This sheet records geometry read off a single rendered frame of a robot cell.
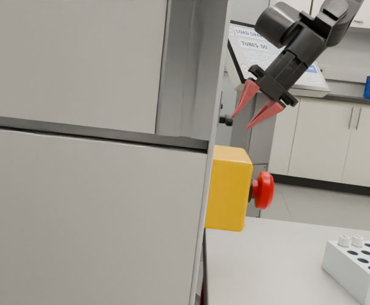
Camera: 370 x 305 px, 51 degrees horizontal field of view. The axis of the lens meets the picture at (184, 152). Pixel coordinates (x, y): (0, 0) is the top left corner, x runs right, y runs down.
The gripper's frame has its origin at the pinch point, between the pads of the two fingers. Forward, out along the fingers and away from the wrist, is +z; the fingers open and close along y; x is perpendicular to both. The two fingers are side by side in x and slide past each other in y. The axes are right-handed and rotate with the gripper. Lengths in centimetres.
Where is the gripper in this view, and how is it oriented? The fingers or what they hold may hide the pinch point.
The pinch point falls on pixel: (241, 120)
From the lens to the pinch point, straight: 74.2
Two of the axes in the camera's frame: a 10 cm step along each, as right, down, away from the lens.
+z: -6.4, 7.5, 1.6
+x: -0.2, 2.0, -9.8
